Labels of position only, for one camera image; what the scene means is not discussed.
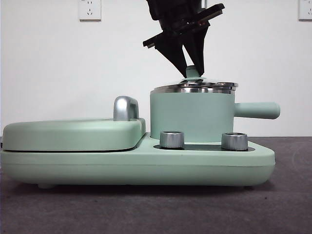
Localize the glass pot lid green knob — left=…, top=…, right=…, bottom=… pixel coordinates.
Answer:
left=152, top=66, right=239, bottom=95

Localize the silver control knob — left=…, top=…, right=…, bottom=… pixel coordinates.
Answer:
left=159, top=131, right=185, bottom=149
left=221, top=133, right=249, bottom=151

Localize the mint green breakfast machine base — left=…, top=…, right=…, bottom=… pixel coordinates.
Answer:
left=0, top=136, right=276, bottom=190

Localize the mint green pot with handle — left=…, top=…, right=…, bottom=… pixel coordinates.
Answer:
left=150, top=87, right=281, bottom=144

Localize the silver griddle lid handle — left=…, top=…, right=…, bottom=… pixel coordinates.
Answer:
left=113, top=96, right=140, bottom=122

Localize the white wall socket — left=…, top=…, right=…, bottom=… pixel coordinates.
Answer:
left=298, top=0, right=312, bottom=21
left=78, top=0, right=102, bottom=21

